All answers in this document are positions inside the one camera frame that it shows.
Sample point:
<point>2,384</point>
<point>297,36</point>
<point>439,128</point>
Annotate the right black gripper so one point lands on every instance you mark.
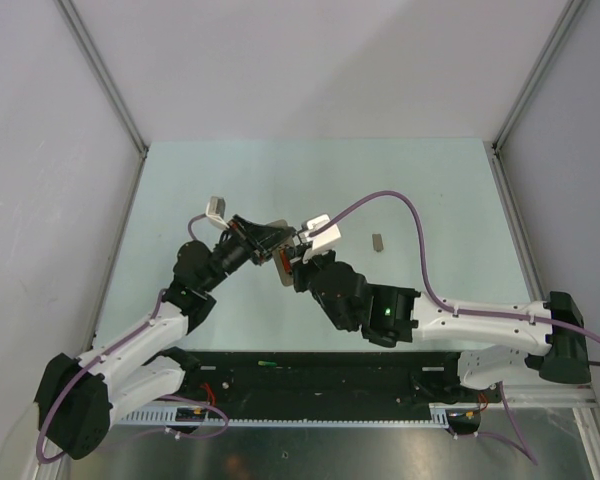
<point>301,267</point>

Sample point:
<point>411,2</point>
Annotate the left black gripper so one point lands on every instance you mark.
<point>258,240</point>

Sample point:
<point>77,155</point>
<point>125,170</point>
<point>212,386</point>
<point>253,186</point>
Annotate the red battery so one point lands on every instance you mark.
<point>285,262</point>

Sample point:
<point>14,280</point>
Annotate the white remote control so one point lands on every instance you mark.
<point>284,245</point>

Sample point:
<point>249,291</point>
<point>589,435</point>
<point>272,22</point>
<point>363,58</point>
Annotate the beige battery cover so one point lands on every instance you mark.
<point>377,242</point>

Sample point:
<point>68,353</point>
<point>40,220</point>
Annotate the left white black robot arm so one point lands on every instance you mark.
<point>80,398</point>

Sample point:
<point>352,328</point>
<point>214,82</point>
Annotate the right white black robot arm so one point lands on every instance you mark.
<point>538,336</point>

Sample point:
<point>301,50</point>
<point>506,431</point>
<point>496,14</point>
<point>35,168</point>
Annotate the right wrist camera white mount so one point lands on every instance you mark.
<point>316,237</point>

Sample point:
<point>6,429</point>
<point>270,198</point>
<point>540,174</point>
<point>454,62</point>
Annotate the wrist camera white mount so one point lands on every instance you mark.
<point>215,211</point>
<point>316,237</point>

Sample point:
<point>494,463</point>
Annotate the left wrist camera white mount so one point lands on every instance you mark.
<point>215,211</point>

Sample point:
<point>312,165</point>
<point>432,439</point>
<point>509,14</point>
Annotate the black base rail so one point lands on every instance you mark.
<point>329,388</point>

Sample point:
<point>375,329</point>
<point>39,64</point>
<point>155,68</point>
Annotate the left aluminium frame post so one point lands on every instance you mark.
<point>96,63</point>

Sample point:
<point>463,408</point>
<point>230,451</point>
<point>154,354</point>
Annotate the aluminium frame post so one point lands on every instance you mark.
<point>558,36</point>
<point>96,63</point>

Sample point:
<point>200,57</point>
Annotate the right aluminium frame post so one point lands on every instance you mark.
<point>558,36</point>

